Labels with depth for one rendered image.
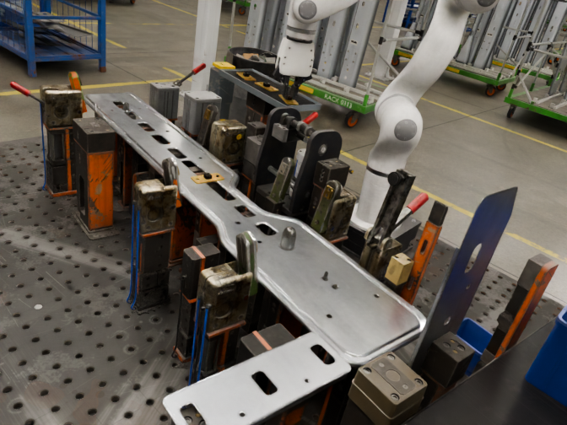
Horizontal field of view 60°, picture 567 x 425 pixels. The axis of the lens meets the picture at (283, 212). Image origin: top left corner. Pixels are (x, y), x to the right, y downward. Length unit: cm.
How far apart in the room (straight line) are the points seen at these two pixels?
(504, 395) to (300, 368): 32
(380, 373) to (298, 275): 32
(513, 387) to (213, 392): 47
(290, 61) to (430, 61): 39
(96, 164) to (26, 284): 37
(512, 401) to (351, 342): 26
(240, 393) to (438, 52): 108
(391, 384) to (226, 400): 24
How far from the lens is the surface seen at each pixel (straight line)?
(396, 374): 77
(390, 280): 104
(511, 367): 94
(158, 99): 182
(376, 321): 95
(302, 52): 147
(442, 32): 151
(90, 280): 143
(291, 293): 95
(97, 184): 154
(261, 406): 76
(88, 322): 131
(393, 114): 147
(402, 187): 102
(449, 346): 84
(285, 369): 81
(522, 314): 94
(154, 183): 117
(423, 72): 152
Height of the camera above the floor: 158
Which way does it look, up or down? 29 degrees down
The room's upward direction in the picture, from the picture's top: 11 degrees clockwise
